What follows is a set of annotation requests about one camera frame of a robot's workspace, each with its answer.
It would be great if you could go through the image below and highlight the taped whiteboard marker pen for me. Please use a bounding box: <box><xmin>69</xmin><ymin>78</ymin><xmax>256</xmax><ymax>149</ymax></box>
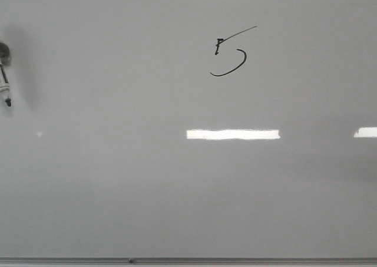
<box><xmin>1</xmin><ymin>41</ymin><xmax>12</xmax><ymax>107</ymax></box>

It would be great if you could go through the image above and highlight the grey aluminium whiteboard frame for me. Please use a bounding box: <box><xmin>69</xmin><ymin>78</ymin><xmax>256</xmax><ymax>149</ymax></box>
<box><xmin>1</xmin><ymin>256</ymin><xmax>376</xmax><ymax>265</ymax></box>

